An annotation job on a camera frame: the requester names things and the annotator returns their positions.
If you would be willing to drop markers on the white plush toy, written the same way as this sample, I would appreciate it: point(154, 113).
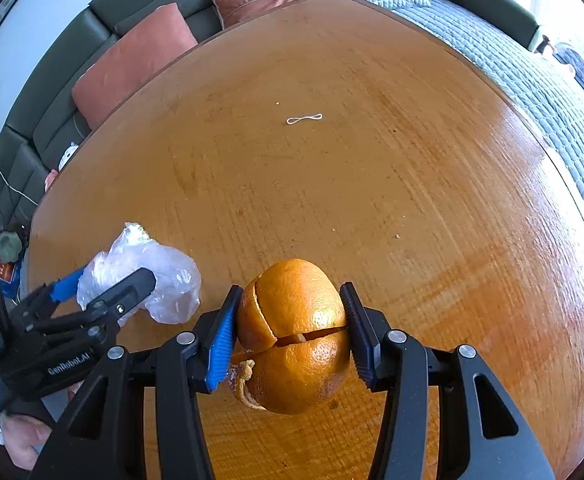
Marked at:
point(67, 157)

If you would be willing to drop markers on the blue shopping bag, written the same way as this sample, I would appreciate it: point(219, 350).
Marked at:
point(8, 277)

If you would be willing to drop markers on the grey green sofa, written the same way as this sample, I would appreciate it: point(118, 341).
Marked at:
point(62, 70)

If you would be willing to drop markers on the light blue quilted blanket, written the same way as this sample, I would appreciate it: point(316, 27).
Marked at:
point(472, 30)

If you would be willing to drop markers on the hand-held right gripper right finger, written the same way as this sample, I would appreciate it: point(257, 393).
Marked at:
point(358, 340)

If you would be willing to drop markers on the large orange cushion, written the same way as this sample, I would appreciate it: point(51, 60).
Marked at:
point(132, 60)

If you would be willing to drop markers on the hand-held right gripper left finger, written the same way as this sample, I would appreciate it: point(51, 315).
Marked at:
point(222, 345)

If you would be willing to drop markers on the clear plastic bag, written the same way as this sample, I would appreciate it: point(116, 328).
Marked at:
point(172, 275)

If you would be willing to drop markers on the person's left hand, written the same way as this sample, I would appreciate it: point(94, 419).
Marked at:
point(24, 437)

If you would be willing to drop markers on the orange peel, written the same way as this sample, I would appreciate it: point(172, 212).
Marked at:
point(297, 300)

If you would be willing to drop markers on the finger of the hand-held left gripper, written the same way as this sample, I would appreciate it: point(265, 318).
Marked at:
point(124, 292)
point(64, 285)

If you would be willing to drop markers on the pink plush toy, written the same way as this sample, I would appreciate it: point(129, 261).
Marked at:
point(51, 181)

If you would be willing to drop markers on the green hat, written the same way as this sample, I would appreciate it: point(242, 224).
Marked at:
point(9, 245)

